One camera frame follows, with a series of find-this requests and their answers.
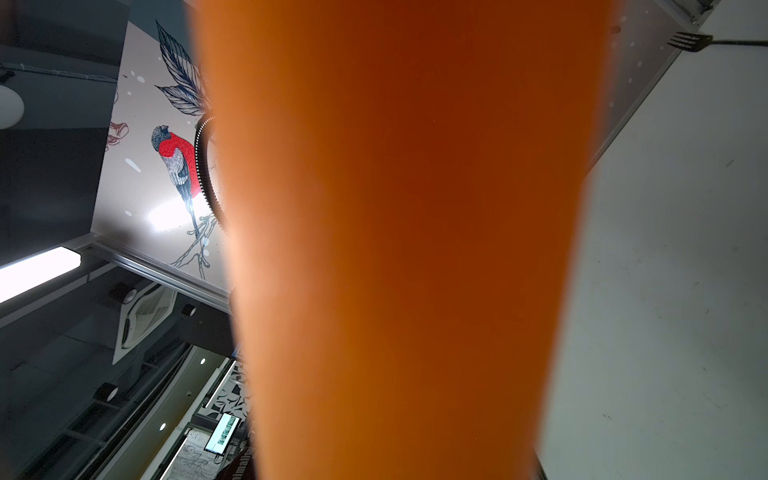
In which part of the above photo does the orange paper sheet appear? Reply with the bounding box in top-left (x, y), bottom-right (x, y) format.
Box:
top-left (193, 1), bottom-right (616, 479)

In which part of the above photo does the black fork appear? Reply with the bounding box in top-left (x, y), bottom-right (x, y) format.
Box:
top-left (667, 32), bottom-right (768, 53)

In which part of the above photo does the left black corrugated cable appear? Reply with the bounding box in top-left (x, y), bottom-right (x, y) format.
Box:
top-left (194, 115), bottom-right (228, 232)

